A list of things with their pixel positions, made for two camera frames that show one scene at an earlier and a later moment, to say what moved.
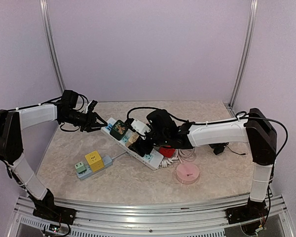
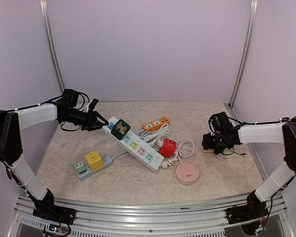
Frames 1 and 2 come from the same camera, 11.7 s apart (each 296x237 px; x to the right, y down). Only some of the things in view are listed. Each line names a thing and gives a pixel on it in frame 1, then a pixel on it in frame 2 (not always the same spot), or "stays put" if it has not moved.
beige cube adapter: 132,137 -> 209,150
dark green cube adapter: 119,130 stays put
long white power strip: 153,159 stays put
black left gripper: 91,121 stays put
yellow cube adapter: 94,161 stays put
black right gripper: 138,146 -> 207,143
